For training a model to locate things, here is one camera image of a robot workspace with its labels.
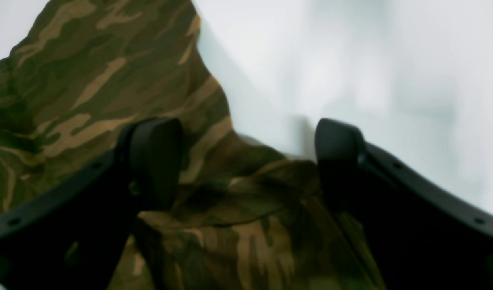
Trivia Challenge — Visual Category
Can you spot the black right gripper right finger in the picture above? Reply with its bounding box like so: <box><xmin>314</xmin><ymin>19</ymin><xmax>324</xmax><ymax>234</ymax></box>
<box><xmin>315</xmin><ymin>118</ymin><xmax>493</xmax><ymax>290</ymax></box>

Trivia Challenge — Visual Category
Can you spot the camouflage t-shirt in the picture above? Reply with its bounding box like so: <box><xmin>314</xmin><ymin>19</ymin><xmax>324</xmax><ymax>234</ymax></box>
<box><xmin>0</xmin><ymin>0</ymin><xmax>386</xmax><ymax>290</ymax></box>

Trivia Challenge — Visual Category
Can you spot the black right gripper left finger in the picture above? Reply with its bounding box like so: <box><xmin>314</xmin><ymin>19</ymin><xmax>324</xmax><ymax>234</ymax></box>
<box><xmin>0</xmin><ymin>117</ymin><xmax>183</xmax><ymax>290</ymax></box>

